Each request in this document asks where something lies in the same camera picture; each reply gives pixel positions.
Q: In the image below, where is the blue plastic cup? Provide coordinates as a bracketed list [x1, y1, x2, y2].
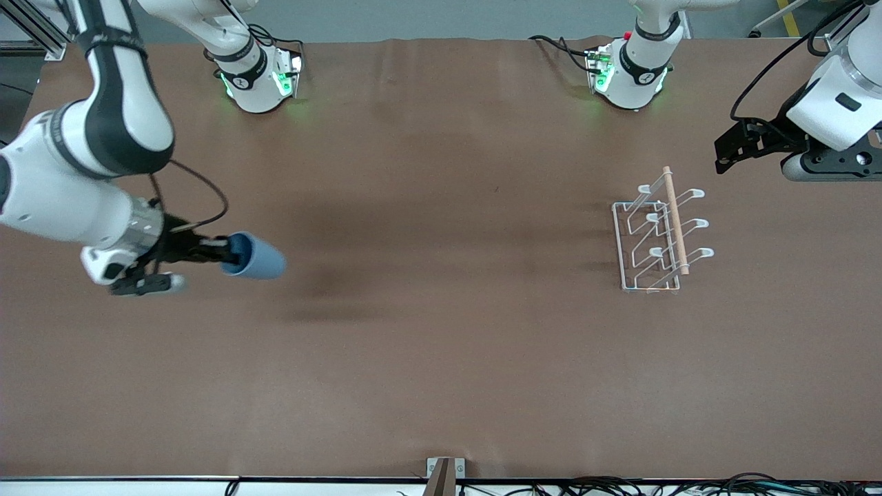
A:
[220, 231, 287, 280]

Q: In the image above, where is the brown table cover sheet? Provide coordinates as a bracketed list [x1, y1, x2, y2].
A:
[0, 38, 882, 481]

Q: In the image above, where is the black right arm wrist cable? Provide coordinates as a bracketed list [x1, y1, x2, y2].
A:
[148, 160, 229, 236]

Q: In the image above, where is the black arm wrist cable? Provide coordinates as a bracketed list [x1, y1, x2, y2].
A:
[148, 160, 229, 236]
[730, 0, 865, 125]

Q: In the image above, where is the black left arm wrist cable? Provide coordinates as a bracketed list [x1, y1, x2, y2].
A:
[730, 0, 865, 125]

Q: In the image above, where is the aluminium frame profile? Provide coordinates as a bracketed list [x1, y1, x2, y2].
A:
[823, 6, 870, 52]
[0, 0, 68, 61]

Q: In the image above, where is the white wire cup holder rack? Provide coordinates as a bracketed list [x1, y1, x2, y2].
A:
[612, 165, 715, 295]

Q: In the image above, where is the black left arm base cable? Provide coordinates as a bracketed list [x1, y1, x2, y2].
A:
[529, 34, 602, 74]

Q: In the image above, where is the black arm base cable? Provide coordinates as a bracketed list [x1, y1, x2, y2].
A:
[529, 34, 602, 74]
[247, 24, 305, 59]

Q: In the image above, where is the black right arm base cable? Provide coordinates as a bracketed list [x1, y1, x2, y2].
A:
[247, 24, 305, 59]

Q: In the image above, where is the metal table edge bracket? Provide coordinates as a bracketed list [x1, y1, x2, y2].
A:
[426, 457, 466, 479]

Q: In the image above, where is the black cable bundle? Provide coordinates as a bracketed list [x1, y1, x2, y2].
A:
[396, 473, 882, 496]

